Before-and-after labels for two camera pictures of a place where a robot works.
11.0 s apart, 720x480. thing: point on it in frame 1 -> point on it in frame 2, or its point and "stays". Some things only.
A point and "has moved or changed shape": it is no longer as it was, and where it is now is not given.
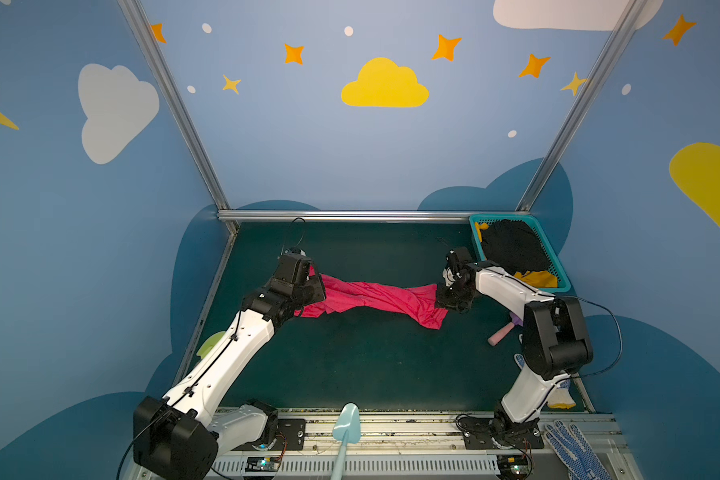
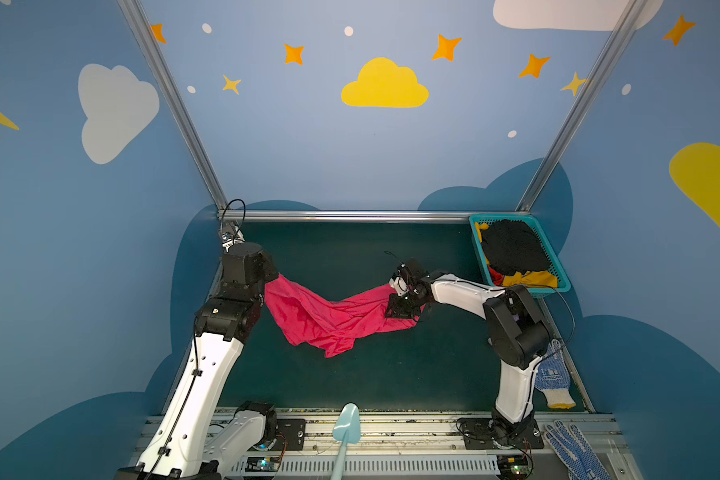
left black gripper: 311,291 -> 267,271
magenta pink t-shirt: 413,303 has moved or changed shape
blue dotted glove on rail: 575,451 stays
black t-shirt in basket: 514,245 stays
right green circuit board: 513,466 stays
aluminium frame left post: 177,107 stays
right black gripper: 451,294 -> 405,298
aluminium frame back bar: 357,215 stays
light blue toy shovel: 348,428 stays
